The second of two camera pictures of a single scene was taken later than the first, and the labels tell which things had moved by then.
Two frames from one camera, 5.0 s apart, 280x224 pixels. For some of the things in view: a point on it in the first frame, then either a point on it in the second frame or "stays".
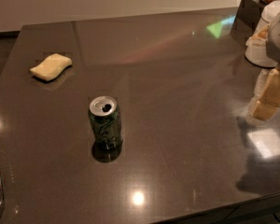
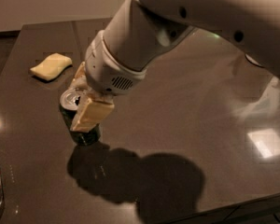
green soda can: (105, 115) -> (68, 104)
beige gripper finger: (275, 94) -> (105, 76)
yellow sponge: (50, 67) stays
